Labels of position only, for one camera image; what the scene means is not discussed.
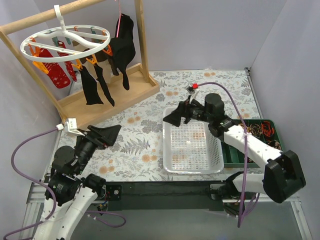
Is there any wooden hanger rack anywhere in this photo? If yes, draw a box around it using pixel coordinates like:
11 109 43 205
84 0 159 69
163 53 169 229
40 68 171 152
0 0 160 129

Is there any pink hanging cord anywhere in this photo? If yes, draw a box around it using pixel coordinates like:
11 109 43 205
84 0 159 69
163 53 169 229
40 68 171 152
114 0 125 38

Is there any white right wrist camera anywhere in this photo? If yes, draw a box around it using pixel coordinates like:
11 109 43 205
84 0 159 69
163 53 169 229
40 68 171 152
185 83 199 104

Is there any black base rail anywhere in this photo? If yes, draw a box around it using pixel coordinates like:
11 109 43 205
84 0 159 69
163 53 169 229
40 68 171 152
106 180 223 211

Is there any red patterned sock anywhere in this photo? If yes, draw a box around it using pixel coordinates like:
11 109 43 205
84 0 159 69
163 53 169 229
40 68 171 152
57 41 77 82
34 47 71 89

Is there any large black hanging cloth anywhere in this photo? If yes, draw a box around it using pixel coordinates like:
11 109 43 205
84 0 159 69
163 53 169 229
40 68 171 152
106 13 136 91

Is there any floral table mat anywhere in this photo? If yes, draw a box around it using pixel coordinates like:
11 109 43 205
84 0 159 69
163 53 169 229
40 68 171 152
58 69 286 182

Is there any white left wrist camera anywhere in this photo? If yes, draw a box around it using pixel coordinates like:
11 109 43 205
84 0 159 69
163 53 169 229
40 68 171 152
55 118 84 136

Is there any white round clip hanger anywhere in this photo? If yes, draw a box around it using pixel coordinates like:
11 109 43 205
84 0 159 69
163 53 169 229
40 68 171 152
19 5 111 63

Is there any green compartment tray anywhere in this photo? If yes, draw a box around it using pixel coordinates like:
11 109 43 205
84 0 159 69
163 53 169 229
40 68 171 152
219 119 282 169

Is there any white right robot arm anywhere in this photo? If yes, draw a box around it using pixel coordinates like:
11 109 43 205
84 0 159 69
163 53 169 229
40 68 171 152
163 93 306 203

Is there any black sock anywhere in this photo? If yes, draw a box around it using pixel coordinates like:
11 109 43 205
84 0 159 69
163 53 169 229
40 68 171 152
79 66 104 105
93 63 115 107

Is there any white plastic basket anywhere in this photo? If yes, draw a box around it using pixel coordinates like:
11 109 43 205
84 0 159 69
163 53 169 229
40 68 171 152
162 119 224 175

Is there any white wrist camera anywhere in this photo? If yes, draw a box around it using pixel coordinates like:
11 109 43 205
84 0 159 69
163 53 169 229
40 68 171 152
185 83 199 104
55 118 84 136

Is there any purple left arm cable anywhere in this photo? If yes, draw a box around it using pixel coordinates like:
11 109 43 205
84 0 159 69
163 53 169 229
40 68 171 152
0 124 127 240

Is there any cream brown striped sock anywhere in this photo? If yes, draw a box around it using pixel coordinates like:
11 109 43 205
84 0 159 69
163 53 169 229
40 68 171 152
95 51 112 84
72 40 96 77

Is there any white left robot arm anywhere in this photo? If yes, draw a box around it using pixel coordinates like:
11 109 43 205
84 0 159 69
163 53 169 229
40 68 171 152
33 124 122 240

